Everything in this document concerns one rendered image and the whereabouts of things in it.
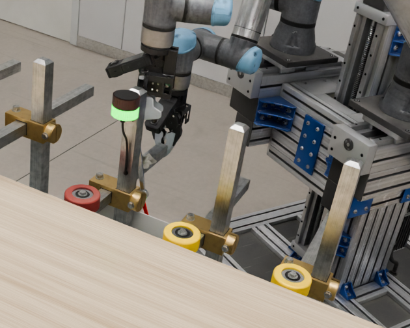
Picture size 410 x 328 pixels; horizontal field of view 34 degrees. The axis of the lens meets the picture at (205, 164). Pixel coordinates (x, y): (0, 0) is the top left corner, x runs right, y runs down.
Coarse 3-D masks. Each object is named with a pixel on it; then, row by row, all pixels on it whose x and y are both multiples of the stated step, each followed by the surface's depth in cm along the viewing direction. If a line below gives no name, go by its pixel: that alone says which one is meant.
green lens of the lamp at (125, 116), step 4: (112, 108) 144; (112, 112) 145; (116, 112) 143; (120, 112) 143; (124, 112) 143; (128, 112) 143; (132, 112) 144; (136, 112) 144; (116, 116) 144; (120, 116) 144; (124, 116) 143; (128, 116) 144; (132, 116) 144; (136, 116) 145; (124, 120) 144; (128, 120) 144
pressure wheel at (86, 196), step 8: (80, 184) 152; (64, 192) 149; (72, 192) 149; (80, 192) 149; (88, 192) 150; (96, 192) 150; (72, 200) 146; (80, 200) 146; (88, 200) 147; (96, 200) 148; (88, 208) 147; (96, 208) 149
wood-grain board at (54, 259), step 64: (0, 192) 146; (0, 256) 127; (64, 256) 130; (128, 256) 133; (192, 256) 136; (0, 320) 113; (64, 320) 115; (128, 320) 117; (192, 320) 120; (256, 320) 122; (320, 320) 125
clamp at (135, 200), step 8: (104, 176) 164; (112, 176) 164; (96, 184) 161; (104, 184) 160; (112, 184) 161; (112, 192) 160; (120, 192) 159; (136, 192) 160; (112, 200) 161; (120, 200) 160; (128, 200) 159; (136, 200) 158; (144, 200) 162; (120, 208) 161; (128, 208) 160; (136, 208) 159
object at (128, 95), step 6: (120, 90) 145; (126, 90) 146; (120, 96) 143; (126, 96) 143; (132, 96) 144; (138, 96) 144; (120, 120) 146; (132, 120) 149; (126, 138) 150; (126, 144) 152; (126, 150) 153; (126, 156) 154; (126, 162) 154; (126, 168) 155; (126, 174) 156
